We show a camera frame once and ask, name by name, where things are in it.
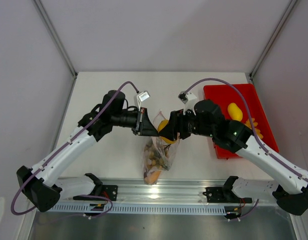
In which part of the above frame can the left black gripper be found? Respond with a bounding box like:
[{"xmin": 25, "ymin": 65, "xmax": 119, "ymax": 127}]
[{"xmin": 111, "ymin": 106, "xmax": 159, "ymax": 137}]

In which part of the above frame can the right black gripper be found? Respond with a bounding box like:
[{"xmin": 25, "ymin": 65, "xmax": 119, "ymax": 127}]
[{"xmin": 160, "ymin": 107, "xmax": 215, "ymax": 142}]

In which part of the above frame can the small yellow toy mango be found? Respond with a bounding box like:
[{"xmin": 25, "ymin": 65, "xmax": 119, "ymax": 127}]
[{"xmin": 157, "ymin": 119, "xmax": 177, "ymax": 145}]

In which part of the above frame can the clear pink zip top bag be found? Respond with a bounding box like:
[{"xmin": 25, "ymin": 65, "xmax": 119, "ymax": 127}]
[{"xmin": 142, "ymin": 108, "xmax": 182, "ymax": 186}]

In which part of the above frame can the longan bunch with leaves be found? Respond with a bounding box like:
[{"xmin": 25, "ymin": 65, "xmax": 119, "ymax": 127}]
[{"xmin": 143, "ymin": 137, "xmax": 171, "ymax": 173}]

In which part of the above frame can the toy ham slice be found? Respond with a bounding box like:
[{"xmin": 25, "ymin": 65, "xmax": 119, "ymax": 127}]
[{"xmin": 143, "ymin": 170, "xmax": 161, "ymax": 185}]

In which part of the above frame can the yellow toy pepper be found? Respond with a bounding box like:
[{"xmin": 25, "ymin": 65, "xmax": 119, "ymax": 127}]
[{"xmin": 227, "ymin": 102, "xmax": 243, "ymax": 122}]

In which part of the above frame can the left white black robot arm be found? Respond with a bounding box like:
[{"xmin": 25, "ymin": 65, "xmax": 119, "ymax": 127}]
[{"xmin": 17, "ymin": 90, "xmax": 158, "ymax": 212}]

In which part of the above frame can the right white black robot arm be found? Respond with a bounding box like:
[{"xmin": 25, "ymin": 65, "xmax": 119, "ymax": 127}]
[{"xmin": 159, "ymin": 99, "xmax": 308, "ymax": 216}]

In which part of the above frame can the red plastic tray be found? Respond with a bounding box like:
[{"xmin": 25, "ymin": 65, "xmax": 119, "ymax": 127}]
[{"xmin": 203, "ymin": 83, "xmax": 279, "ymax": 152}]

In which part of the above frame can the yellow toy ginger root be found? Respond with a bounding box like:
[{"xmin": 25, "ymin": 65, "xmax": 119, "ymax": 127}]
[{"xmin": 244, "ymin": 118, "xmax": 263, "ymax": 140}]

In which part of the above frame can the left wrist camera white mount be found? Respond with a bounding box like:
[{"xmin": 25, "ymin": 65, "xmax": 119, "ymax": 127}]
[{"xmin": 134, "ymin": 90, "xmax": 150, "ymax": 109}]

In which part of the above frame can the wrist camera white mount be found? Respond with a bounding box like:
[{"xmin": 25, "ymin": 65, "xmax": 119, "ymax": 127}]
[
  {"xmin": 134, "ymin": 90, "xmax": 150, "ymax": 109},
  {"xmin": 178, "ymin": 91, "xmax": 198, "ymax": 115}
]

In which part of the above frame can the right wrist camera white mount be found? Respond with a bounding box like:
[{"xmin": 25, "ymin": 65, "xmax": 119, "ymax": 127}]
[{"xmin": 178, "ymin": 91, "xmax": 198, "ymax": 115}]

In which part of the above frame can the aluminium mounting rail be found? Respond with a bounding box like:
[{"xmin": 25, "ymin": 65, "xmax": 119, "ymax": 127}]
[{"xmin": 102, "ymin": 179, "xmax": 225, "ymax": 205}]

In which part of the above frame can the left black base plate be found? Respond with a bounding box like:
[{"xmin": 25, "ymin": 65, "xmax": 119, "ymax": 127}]
[{"xmin": 73, "ymin": 185, "xmax": 118, "ymax": 202}]

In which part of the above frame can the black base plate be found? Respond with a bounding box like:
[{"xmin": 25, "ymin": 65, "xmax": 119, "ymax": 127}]
[
  {"xmin": 202, "ymin": 186, "xmax": 252, "ymax": 204},
  {"xmin": 73, "ymin": 185, "xmax": 118, "ymax": 202}
]

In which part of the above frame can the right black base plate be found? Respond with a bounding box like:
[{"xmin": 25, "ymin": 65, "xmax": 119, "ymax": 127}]
[{"xmin": 202, "ymin": 186, "xmax": 252, "ymax": 204}]

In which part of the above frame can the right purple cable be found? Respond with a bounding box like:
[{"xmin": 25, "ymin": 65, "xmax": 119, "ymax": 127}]
[{"xmin": 186, "ymin": 77, "xmax": 308, "ymax": 187}]

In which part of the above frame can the purple cable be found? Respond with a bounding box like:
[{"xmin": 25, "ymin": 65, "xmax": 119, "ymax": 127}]
[
  {"xmin": 186, "ymin": 77, "xmax": 308, "ymax": 187},
  {"xmin": 10, "ymin": 80, "xmax": 141, "ymax": 216}
]

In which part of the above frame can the white slotted cable duct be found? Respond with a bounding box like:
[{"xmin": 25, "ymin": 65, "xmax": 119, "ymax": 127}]
[{"xmin": 49, "ymin": 202, "xmax": 226, "ymax": 216}]

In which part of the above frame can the right aluminium frame post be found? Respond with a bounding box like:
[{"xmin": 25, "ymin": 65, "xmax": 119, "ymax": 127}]
[{"xmin": 248, "ymin": 0, "xmax": 301, "ymax": 82}]

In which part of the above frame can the aluminium frame post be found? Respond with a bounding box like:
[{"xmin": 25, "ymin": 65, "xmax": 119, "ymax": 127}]
[
  {"xmin": 248, "ymin": 0, "xmax": 301, "ymax": 82},
  {"xmin": 32, "ymin": 0, "xmax": 78, "ymax": 78}
]

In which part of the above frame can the left aluminium frame post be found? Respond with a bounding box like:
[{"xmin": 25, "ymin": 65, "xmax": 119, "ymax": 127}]
[{"xmin": 32, "ymin": 0, "xmax": 78, "ymax": 78}]

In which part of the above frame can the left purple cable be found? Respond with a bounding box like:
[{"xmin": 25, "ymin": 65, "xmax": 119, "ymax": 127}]
[{"xmin": 10, "ymin": 80, "xmax": 141, "ymax": 216}]

